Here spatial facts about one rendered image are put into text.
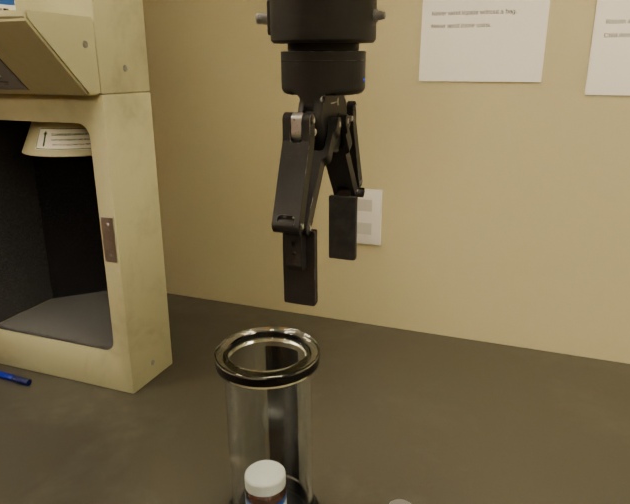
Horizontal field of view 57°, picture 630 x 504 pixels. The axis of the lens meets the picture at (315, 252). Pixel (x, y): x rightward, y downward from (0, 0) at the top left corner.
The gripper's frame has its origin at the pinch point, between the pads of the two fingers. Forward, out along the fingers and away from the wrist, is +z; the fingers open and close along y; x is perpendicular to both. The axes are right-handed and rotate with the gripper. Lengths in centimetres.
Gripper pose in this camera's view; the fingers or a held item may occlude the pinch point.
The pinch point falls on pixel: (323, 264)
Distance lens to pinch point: 57.8
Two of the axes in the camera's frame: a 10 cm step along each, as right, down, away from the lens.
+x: 9.4, 1.0, -3.2
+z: 0.1, 9.5, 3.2
